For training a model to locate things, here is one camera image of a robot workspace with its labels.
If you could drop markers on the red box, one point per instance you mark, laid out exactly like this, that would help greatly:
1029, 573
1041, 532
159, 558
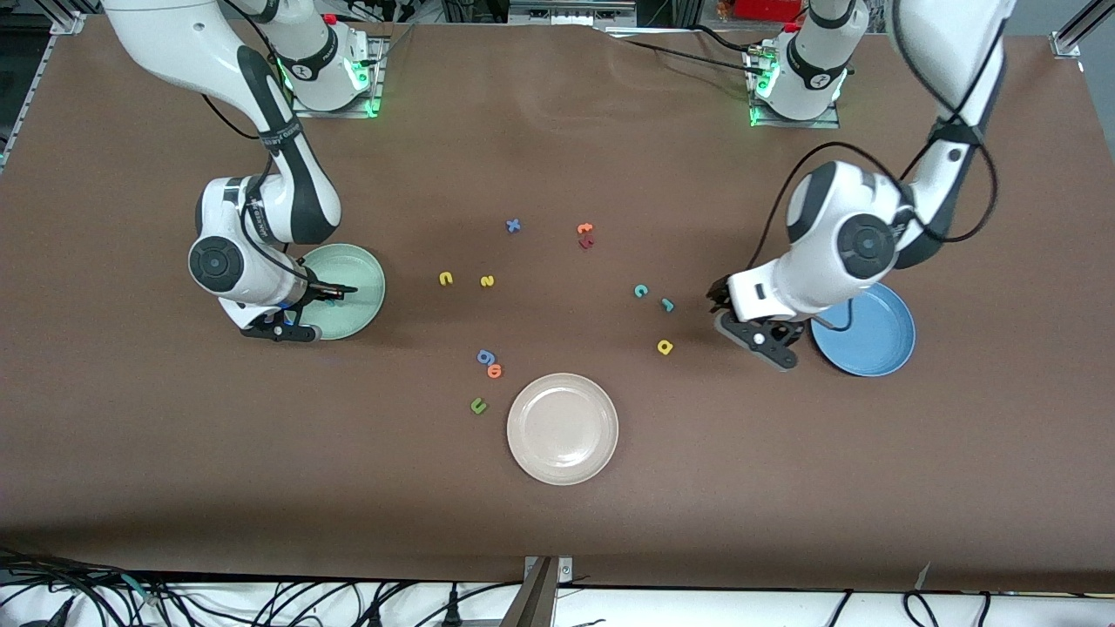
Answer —
766, 9

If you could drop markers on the beige plate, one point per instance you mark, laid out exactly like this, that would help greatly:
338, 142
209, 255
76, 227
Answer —
562, 428

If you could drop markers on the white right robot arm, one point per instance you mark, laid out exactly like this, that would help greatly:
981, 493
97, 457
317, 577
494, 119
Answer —
157, 35

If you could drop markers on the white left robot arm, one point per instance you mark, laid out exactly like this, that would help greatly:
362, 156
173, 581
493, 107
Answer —
810, 287

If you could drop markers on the grey metal post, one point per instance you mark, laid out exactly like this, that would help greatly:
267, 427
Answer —
531, 601

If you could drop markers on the metal bracket plate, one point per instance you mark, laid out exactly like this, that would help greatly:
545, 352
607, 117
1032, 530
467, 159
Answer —
564, 570

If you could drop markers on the light green plate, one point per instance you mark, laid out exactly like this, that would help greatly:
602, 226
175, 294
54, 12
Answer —
357, 261

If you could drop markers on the small white paper tag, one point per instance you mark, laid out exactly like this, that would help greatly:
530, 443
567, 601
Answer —
923, 576

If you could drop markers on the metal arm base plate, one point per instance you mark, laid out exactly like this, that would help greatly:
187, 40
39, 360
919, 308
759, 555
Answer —
377, 78
827, 124

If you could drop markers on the black power plug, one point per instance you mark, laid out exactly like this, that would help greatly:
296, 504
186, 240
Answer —
452, 610

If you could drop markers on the blue plate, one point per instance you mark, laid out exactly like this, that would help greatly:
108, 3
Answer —
871, 344

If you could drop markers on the silver equipment box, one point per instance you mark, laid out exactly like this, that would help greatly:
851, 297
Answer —
571, 10

